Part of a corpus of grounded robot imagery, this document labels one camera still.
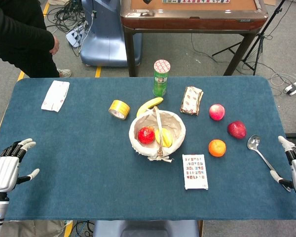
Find yellow banana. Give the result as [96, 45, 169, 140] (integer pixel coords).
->
[136, 97, 164, 118]

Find bright red apple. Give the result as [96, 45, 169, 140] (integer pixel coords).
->
[137, 126, 155, 145]

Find black tripod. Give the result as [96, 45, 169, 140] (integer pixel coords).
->
[212, 0, 287, 76]

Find pink apple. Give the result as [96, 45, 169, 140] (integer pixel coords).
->
[209, 104, 226, 121]

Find black floor cable bundle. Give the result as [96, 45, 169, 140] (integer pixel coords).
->
[45, 0, 88, 34]

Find person in black clothes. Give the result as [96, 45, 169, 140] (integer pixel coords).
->
[0, 0, 60, 79]

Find cloth lined wicker basket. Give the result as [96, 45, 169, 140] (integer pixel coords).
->
[128, 105, 186, 163]

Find brown mahjong table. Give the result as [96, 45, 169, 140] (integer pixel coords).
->
[120, 0, 269, 77]

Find blue table mat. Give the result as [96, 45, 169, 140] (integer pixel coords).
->
[0, 76, 296, 221]

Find white floor cable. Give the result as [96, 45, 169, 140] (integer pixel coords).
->
[268, 72, 296, 87]

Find dark red apple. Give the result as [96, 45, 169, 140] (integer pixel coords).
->
[227, 120, 247, 140]

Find yellow mango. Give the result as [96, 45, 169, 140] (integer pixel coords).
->
[154, 127, 173, 148]

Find metal ladle spoon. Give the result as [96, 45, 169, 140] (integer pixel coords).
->
[247, 134, 277, 172]

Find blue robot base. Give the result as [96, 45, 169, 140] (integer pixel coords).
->
[79, 0, 143, 67]

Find orange fruit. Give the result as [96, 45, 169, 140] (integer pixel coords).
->
[208, 139, 227, 158]

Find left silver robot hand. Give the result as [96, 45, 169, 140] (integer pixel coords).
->
[0, 138, 40, 193]

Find yellow tape roll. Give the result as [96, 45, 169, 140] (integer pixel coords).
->
[108, 99, 131, 120]

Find blue robot torso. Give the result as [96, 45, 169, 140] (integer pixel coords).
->
[92, 220, 200, 237]

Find white sneaker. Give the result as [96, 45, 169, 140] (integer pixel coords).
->
[57, 68, 72, 78]

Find green chip can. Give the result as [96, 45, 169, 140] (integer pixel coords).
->
[152, 59, 171, 97]

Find white picture card box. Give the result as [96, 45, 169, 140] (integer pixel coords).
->
[182, 154, 209, 191]

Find white red snack packet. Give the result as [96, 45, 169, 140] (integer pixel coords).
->
[180, 86, 204, 116]

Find white tissue packet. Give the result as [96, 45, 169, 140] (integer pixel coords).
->
[40, 80, 71, 113]

